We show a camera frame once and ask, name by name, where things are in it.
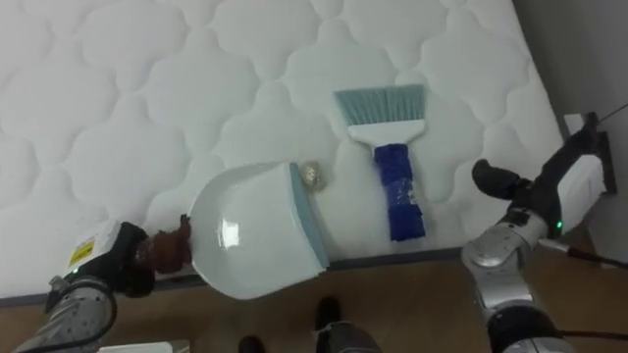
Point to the crumpled foil ball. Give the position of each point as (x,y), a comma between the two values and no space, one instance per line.
(312,174)

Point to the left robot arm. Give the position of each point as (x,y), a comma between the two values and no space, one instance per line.
(73,314)

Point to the white quilted bed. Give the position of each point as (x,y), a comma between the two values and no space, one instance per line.
(147,98)

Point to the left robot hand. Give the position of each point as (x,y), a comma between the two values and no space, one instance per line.
(125,255)

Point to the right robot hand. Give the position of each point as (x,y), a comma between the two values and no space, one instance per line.
(554,191)

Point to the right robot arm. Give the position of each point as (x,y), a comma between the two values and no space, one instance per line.
(505,274)

